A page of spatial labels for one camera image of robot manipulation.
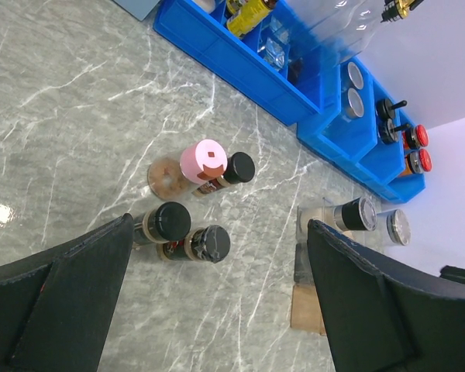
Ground rear red lid sauce jar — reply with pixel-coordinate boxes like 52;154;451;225
402;125;429;150

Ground pink lid spice jar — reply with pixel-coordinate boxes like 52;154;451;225
147;139;228;201

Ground front black lid sugar jar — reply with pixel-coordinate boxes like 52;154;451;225
377;119;412;145

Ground right dark oil bottle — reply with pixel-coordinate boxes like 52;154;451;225
286;0;427;84

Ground front red lid sauce jar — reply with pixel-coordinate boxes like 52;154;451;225
399;149;432;177

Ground rear clear glass jar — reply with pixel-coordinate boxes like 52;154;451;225
346;61;364;90

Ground front clear glass jar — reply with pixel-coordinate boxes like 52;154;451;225
342;88;364;119

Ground left glass oil bottle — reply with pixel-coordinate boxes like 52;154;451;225
263;0;388;71

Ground blue divided crate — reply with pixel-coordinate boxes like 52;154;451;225
153;1;341;126

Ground black cap spice bottle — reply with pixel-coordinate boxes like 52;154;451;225
192;152;256;197

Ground silver lid spice jar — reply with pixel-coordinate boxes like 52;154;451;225
386;209;412;246

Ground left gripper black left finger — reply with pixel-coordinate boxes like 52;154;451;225
0;214;134;371

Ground red lid sauce jar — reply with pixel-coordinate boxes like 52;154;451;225
399;149;432;177
402;125;429;150

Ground dark shaker spice bottle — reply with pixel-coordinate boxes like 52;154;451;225
157;225;231;264

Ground small black cap bottle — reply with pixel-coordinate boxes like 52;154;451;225
133;201;191;246

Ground large blue triple bin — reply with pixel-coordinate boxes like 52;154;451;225
296;57;425;204

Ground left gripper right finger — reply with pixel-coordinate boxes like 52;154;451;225
307;220;465;371

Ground rear black lid jar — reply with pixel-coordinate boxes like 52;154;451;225
375;98;408;121

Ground clear glass jar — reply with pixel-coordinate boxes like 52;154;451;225
342;88;364;119
346;61;364;90

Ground front cork yellow bottle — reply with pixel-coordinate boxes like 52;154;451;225
226;0;277;39

